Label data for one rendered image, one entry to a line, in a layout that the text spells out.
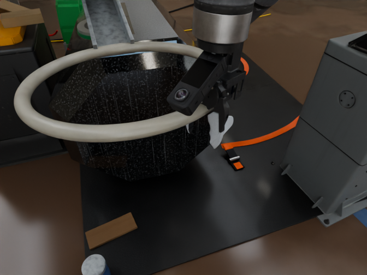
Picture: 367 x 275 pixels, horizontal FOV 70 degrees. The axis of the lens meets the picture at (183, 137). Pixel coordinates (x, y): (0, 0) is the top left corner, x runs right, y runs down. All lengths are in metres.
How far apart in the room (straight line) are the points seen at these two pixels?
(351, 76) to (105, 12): 1.00
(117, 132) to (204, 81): 0.16
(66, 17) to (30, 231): 2.13
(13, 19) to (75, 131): 1.35
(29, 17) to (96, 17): 0.78
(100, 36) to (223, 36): 0.60
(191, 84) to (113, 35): 0.56
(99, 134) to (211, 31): 0.24
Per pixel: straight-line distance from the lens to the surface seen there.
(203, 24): 0.42
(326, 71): 1.38
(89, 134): 0.46
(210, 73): 0.43
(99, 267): 1.29
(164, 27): 1.29
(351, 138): 1.38
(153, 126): 0.44
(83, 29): 1.26
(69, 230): 1.59
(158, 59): 1.14
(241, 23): 0.42
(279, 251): 1.51
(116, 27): 0.98
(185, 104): 0.41
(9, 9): 2.02
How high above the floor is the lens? 1.31
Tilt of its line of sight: 43 degrees down
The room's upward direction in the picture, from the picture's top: straight up
